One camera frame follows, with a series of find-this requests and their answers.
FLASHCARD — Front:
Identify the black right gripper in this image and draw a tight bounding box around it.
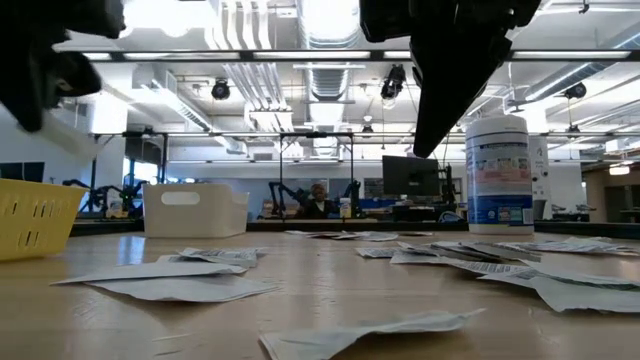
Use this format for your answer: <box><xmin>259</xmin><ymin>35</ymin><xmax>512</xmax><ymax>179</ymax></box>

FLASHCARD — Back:
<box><xmin>359</xmin><ymin>0</ymin><xmax>544</xmax><ymax>159</ymax></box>

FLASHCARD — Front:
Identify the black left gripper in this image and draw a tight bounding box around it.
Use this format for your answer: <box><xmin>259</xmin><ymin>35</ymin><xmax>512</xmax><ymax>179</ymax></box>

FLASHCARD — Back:
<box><xmin>0</xmin><ymin>0</ymin><xmax>126</xmax><ymax>134</ymax></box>

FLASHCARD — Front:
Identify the plain white gauze packet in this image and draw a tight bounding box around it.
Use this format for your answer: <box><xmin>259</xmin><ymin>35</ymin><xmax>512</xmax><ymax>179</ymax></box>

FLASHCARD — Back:
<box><xmin>84</xmin><ymin>273</ymin><xmax>279</xmax><ymax>304</ymax></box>
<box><xmin>49</xmin><ymin>260</ymin><xmax>249</xmax><ymax>286</ymax></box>
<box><xmin>398</xmin><ymin>240</ymin><xmax>494</xmax><ymax>252</ymax></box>

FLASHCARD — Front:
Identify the white plastic bin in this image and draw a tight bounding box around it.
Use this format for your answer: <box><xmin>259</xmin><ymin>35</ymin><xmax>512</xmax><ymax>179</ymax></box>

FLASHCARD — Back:
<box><xmin>142</xmin><ymin>182</ymin><xmax>250</xmax><ymax>239</ymax></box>

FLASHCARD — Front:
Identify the yellow plastic basket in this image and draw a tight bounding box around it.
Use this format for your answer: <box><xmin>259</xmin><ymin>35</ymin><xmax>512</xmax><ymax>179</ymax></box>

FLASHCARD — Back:
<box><xmin>0</xmin><ymin>178</ymin><xmax>89</xmax><ymax>263</ymax></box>

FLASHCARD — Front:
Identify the black overhead rig bar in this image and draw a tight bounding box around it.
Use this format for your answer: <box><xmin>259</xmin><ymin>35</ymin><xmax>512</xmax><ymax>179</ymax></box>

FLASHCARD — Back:
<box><xmin>52</xmin><ymin>48</ymin><xmax>640</xmax><ymax>63</ymax></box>

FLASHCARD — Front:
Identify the black computer monitor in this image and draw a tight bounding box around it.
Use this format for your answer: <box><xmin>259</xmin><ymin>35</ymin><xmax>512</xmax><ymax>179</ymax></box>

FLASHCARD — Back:
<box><xmin>382</xmin><ymin>154</ymin><xmax>441</xmax><ymax>197</ymax></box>

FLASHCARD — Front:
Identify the white wipes canister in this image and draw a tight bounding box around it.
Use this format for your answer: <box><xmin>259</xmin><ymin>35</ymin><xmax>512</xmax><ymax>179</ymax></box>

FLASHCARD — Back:
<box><xmin>464</xmin><ymin>115</ymin><xmax>535</xmax><ymax>236</ymax></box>

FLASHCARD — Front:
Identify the black ceiling spotlight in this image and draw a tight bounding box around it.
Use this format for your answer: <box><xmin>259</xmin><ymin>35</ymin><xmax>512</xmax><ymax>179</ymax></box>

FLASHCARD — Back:
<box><xmin>563</xmin><ymin>82</ymin><xmax>589</xmax><ymax>100</ymax></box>
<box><xmin>210</xmin><ymin>79</ymin><xmax>232</xmax><ymax>101</ymax></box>

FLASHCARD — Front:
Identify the person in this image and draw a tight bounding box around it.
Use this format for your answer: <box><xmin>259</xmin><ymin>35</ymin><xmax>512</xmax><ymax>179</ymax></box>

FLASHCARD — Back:
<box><xmin>299</xmin><ymin>183</ymin><xmax>341</xmax><ymax>220</ymax></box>

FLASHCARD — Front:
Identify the small crumpled white packet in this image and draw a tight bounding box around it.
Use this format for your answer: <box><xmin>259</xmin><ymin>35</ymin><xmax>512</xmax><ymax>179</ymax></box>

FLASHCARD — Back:
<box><xmin>258</xmin><ymin>308</ymin><xmax>487</xmax><ymax>360</ymax></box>

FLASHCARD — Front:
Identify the dark wall screen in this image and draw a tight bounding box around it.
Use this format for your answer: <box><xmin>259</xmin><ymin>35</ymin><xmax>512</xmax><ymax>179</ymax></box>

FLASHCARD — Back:
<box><xmin>0</xmin><ymin>161</ymin><xmax>45</xmax><ymax>184</ymax></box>

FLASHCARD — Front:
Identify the black overhead camera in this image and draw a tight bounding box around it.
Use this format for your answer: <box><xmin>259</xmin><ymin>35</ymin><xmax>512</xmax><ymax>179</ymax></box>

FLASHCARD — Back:
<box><xmin>380</xmin><ymin>63</ymin><xmax>407</xmax><ymax>101</ymax></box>

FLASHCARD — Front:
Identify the black background workstation frame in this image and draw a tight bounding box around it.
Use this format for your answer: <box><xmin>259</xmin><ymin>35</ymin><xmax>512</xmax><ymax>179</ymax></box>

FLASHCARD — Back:
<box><xmin>84</xmin><ymin>130</ymin><xmax>171</xmax><ymax>216</ymax></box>
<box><xmin>278</xmin><ymin>130</ymin><xmax>356</xmax><ymax>219</ymax></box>

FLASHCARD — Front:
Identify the grey ventilation duct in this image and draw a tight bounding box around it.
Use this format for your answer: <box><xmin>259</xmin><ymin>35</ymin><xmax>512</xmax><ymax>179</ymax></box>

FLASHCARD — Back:
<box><xmin>309</xmin><ymin>67</ymin><xmax>351</xmax><ymax>104</ymax></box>

